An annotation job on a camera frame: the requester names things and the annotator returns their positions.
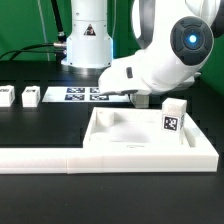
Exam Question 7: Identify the white marker base sheet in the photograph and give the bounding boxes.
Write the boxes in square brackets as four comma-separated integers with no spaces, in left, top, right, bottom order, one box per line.
[42,87,129,103]

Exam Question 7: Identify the white L-shaped obstacle fence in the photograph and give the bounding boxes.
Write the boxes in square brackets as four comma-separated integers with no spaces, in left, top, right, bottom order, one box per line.
[0,116,219,174]

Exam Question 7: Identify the black cables at base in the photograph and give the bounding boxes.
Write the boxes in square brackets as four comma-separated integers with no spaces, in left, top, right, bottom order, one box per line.
[0,0,68,62]

